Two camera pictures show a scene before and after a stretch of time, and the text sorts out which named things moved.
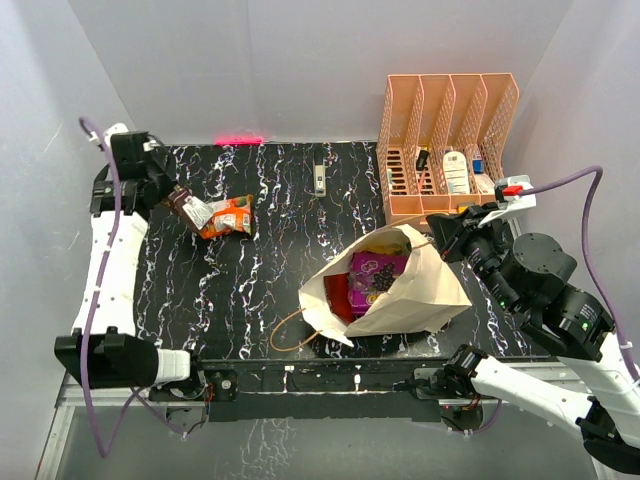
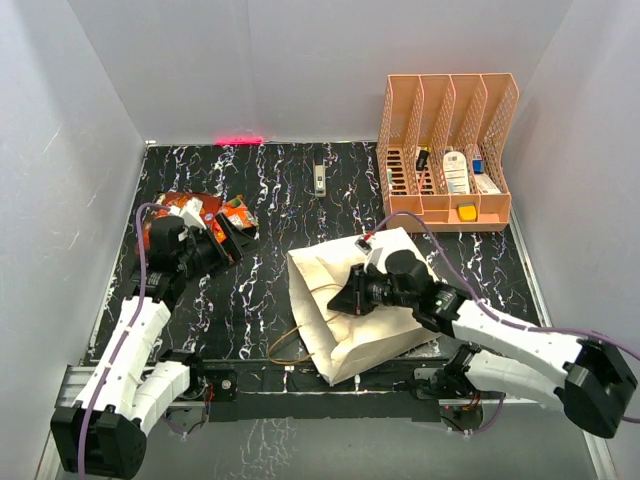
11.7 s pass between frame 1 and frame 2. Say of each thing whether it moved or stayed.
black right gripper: moved
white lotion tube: stayed
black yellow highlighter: stayed
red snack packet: moved
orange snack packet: stayed
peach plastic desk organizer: stayed
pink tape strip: stayed
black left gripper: moved
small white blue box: stayed
